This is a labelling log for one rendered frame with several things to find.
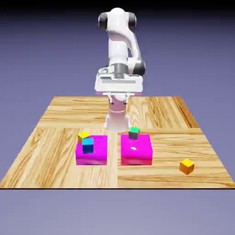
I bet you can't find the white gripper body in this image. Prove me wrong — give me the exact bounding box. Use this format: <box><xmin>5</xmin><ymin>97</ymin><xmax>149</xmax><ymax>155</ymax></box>
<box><xmin>94</xmin><ymin>73</ymin><xmax>144</xmax><ymax>96</ymax></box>

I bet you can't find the small green cube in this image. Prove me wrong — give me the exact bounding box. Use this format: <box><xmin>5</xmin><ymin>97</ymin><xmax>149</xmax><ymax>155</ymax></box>
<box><xmin>128</xmin><ymin>127</ymin><xmax>140</xmax><ymax>140</ymax></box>

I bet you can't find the small yellow cube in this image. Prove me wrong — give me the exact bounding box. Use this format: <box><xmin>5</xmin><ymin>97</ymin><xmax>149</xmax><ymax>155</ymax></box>
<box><xmin>77</xmin><ymin>131</ymin><xmax>91</xmax><ymax>145</ymax></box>
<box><xmin>179</xmin><ymin>158</ymin><xmax>195</xmax><ymax>175</ymax></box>

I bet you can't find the small blue cube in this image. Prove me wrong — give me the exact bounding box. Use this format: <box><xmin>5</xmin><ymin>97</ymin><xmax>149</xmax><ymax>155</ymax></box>
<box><xmin>82</xmin><ymin>138</ymin><xmax>95</xmax><ymax>154</ymax></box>

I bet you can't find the large magenta box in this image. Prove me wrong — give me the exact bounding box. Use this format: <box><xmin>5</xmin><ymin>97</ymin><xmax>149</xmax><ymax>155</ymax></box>
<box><xmin>75</xmin><ymin>135</ymin><xmax>108</xmax><ymax>166</ymax></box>
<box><xmin>120</xmin><ymin>134</ymin><xmax>153</xmax><ymax>166</ymax></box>

